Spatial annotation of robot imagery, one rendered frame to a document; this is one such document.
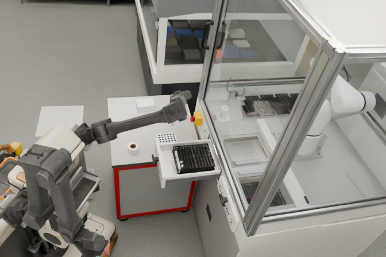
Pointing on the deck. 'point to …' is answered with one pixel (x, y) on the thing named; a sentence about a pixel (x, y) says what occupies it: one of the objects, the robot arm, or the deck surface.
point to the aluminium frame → (358, 52)
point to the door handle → (205, 34)
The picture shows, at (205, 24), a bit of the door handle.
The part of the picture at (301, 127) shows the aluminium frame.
